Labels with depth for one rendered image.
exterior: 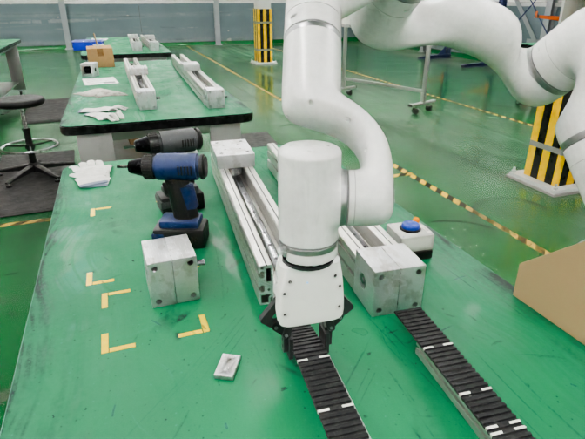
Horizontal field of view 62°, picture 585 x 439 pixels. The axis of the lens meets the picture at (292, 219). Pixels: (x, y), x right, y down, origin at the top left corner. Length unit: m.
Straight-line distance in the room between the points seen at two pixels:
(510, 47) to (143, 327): 0.84
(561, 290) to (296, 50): 0.61
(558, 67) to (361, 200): 0.58
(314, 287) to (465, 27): 0.55
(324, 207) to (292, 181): 0.05
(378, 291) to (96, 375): 0.48
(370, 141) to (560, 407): 0.47
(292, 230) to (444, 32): 0.51
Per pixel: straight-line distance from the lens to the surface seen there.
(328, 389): 0.72
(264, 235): 1.07
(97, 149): 2.58
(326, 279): 0.70
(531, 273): 1.01
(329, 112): 0.70
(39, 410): 0.82
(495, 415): 0.74
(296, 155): 0.61
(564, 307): 0.98
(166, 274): 0.93
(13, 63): 8.21
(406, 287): 0.91
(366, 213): 0.64
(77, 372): 0.86
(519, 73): 1.11
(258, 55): 11.00
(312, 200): 0.62
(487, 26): 1.00
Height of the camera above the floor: 1.31
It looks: 24 degrees down
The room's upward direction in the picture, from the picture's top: straight up
